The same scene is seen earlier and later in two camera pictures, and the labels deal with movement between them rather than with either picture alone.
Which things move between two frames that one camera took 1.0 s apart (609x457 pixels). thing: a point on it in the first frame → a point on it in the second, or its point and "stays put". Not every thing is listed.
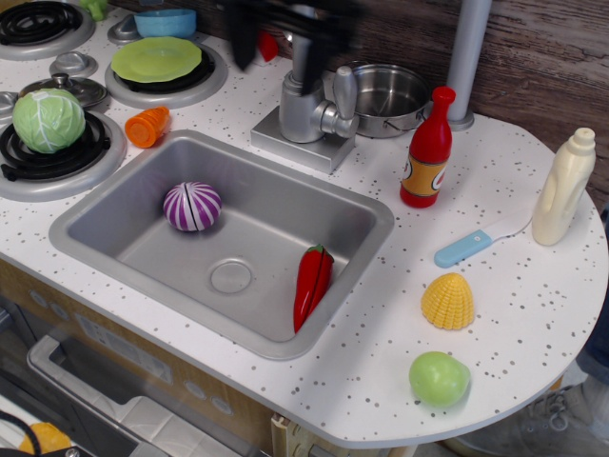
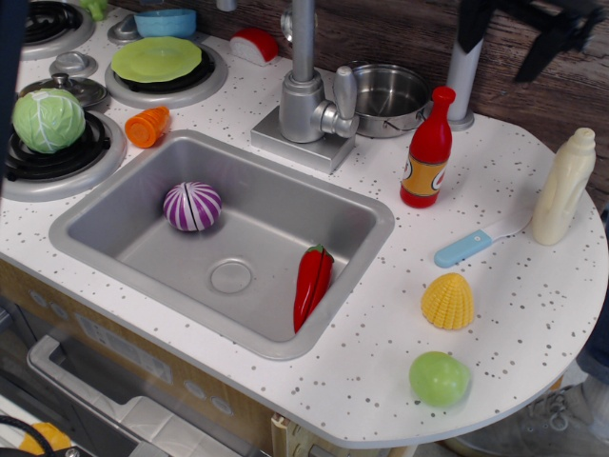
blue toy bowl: x=166 y=22 stays put
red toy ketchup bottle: x=429 y=153 stays put
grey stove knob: x=73 y=64 stays put
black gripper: x=336 y=24 → x=474 y=17
